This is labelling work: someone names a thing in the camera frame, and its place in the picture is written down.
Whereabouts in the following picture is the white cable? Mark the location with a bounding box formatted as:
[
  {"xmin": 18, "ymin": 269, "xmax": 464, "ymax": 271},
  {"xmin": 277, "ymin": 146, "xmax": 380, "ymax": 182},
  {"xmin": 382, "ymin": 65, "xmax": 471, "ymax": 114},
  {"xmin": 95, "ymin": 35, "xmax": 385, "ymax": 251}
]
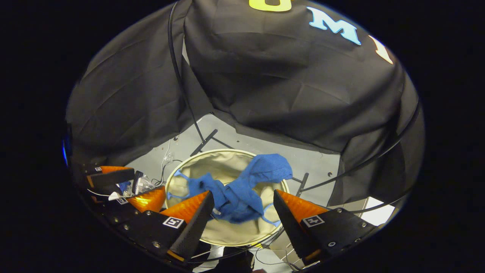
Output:
[{"xmin": 159, "ymin": 138, "xmax": 183, "ymax": 187}]

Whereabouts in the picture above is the clear plastic bag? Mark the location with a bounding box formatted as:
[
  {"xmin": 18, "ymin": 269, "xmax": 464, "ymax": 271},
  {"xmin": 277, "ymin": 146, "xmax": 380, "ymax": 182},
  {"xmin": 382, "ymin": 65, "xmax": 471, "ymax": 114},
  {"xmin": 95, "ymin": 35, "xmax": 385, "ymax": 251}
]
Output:
[{"xmin": 131, "ymin": 171, "xmax": 156, "ymax": 196}]

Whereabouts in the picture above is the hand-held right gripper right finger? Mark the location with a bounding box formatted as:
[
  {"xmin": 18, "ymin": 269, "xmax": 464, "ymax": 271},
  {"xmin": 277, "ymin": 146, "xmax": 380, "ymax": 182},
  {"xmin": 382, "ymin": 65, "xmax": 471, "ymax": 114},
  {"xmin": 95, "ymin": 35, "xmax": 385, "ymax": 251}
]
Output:
[{"xmin": 273, "ymin": 189, "xmax": 376, "ymax": 267}]

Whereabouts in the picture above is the blue corduroy jacket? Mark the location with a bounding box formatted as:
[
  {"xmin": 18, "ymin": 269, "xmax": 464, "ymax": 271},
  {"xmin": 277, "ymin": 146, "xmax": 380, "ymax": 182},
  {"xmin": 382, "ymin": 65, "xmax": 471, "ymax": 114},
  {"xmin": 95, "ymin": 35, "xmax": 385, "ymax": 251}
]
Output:
[{"xmin": 167, "ymin": 153, "xmax": 294, "ymax": 227}]

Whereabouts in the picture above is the black clothes rack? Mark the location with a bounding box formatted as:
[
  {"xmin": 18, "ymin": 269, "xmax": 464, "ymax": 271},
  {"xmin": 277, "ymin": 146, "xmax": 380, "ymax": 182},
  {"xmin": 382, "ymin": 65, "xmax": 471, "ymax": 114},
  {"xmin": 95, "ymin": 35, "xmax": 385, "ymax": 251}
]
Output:
[{"xmin": 168, "ymin": 0, "xmax": 422, "ymax": 213}]

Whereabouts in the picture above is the beige round laundry hamper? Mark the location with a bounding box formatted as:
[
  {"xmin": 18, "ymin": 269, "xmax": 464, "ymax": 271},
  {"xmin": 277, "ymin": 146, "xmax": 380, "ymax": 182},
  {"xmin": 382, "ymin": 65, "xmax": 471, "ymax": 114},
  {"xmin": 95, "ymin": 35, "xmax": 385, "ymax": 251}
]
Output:
[{"xmin": 165, "ymin": 149, "xmax": 291, "ymax": 247}]

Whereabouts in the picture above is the black backdrop cloth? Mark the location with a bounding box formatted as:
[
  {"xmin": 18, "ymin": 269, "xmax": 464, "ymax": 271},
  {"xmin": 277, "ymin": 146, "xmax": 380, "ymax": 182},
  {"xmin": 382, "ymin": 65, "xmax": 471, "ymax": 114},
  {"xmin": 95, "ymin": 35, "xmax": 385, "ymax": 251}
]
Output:
[{"xmin": 65, "ymin": 0, "xmax": 425, "ymax": 207}]

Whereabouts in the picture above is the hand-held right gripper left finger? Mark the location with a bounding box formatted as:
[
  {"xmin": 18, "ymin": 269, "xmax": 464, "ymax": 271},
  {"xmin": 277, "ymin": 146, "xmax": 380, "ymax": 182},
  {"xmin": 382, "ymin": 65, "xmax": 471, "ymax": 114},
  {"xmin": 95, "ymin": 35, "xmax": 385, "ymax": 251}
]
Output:
[{"xmin": 124, "ymin": 190, "xmax": 215, "ymax": 263}]

